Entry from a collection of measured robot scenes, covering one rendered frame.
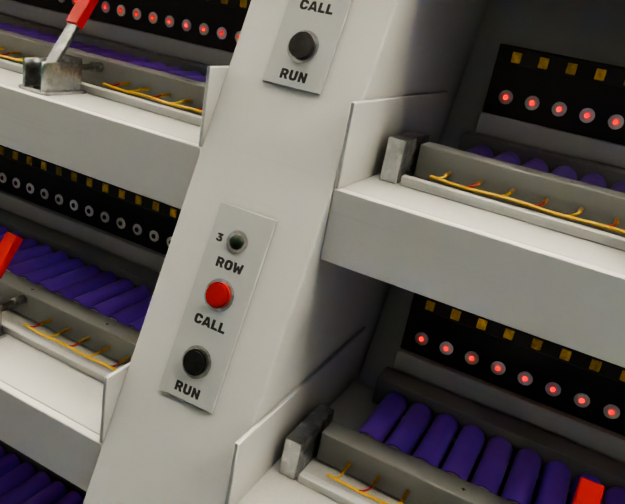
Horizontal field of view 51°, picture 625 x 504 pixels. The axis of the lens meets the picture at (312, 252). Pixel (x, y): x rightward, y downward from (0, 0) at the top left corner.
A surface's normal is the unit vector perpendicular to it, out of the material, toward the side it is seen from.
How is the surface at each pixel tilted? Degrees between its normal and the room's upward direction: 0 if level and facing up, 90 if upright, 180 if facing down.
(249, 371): 90
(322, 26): 90
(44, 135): 111
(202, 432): 90
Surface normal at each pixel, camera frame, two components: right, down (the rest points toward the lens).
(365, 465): -0.45, 0.25
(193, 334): -0.36, -0.09
